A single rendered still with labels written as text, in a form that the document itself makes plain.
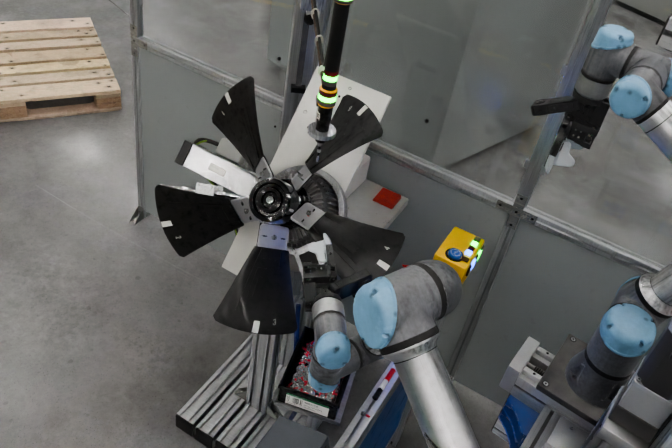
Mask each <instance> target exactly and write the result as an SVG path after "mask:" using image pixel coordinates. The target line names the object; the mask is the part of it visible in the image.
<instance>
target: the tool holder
mask: <svg viewBox="0 0 672 448"><path fill-rule="evenodd" d="M316 119H317V112H316V118H315V122H312V123H310V124H309V125H308V126H307V128H308V130H307V132H308V134H309V136H310V137H312V138H314V139H316V140H319V141H329V140H332V139H334V138H335V136H336V128H335V127H334V126H333V125H332V124H330V126H329V131H328V132H325V133H322V132H319V131H317V130H316V123H317V120H316Z"/></svg>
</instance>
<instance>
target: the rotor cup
mask: <svg viewBox="0 0 672 448"><path fill-rule="evenodd" d="M286 183H287V184H289V185H290V186H289V185H286ZM268 196H272V197H273V202H272V203H271V204H268V203H267V202H266V198H267V197H268ZM305 203H311V201H310V196H309V194H308V192H307V190H306V189H305V187H304V186H303V187H302V188H301V189H300V190H299V191H298V192H297V191H296V190H295V188H294V186H293V184H292V182H291V179H281V180H280V179H277V178H265V179H263V180H261V181H259V182H258V183H256V184H255V185H254V187H253V188H252V190H251V192H250V195H249V207H250V210H251V212H252V213H253V215H254V216H255V217H256V218H257V219H258V220H260V221H262V222H266V223H267V224H269V223H271V224H270V225H276V226H282V227H288V228H289V231H291V230H294V229H296V228H298V226H296V225H294V224H292V223H290V222H289V220H290V219H291V216H292V215H293V214H294V213H295V212H296V211H297V210H298V209H299V208H301V207H302V206H303V205H304V204H305ZM289 209H293V210H294V211H293V212H291V211H289Z"/></svg>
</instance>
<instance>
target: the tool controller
mask: <svg viewBox="0 0 672 448"><path fill-rule="evenodd" d="M255 448H330V444H329V437H328V436H327V435H326V434H323V433H321V432H319V431H316V430H314V429H311V428H309V427H307V426H304V425H302V424H300V423H297V422H295V421H293V420H290V419H288V418H285V417H283V416H280V417H279V418H278V419H277V420H276V421H275V423H274V424H273V425H272V427H271V428H270V429H269V430H268V432H267V433H266V434H265V436H264V437H263V438H262V439H261V441H260V442H259V443H258V444H257V446H256V447H255Z"/></svg>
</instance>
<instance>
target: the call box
mask: <svg viewBox="0 0 672 448"><path fill-rule="evenodd" d="M475 237H476V236H475V235H473V234H471V233H469V232H467V231H464V230H462V229H460V228H458V227H454V228H453V230H452V231H451V232H450V234H449V235H448V236H447V238H446V239H445V241H444V242H443V243H442V245H441V246H440V247H439V249H438V250H437V252H436V253H435V254H434V257H433V260H439V261H442V262H444V263H447V264H448V265H450V266H451V267H452V268H453V269H454V270H455V271H456V272H457V274H458V275H459V277H460V279H461V282H462V284H463V282H464V281H465V280H466V278H467V276H465V275H466V272H467V270H468V268H469V266H470V265H471V264H472V262H473V260H474V259H475V257H476V255H477V254H478V252H479V251H480V249H481V248H482V246H483V244H484V239H481V240H480V242H479V243H478V242H477V243H478V245H477V247H475V250H474V251H472V254H471V256H469V255H466V254H465V252H466V250H467V249H468V247H469V246H470V245H471V243H472V241H474V238H475ZM451 248H456V249H459V250H460V251H461V252H462V257H461V259H459V260H455V259H452V258H450V257H449V256H448V251H449V250H450V249H451ZM464 256H466V257H468V258H470V260H469V261H468V263H466V262H464V261H462V259H463V257H464Z"/></svg>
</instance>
